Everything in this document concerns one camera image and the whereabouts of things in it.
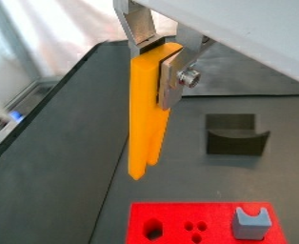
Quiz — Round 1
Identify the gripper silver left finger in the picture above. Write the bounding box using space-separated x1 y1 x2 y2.
113 0 164 57

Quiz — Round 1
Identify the blue notched peg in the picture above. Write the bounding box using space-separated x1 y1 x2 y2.
230 207 272 241

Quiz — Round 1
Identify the red peg board base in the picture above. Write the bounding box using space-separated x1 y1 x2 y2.
125 202 288 244

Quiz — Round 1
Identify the black curved fixture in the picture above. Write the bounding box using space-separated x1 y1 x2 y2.
205 113 271 156

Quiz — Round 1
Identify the yellow forked square-circle object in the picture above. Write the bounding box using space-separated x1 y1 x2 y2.
128 43 181 180

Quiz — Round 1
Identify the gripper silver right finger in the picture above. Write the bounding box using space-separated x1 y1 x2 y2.
157 24 214 111

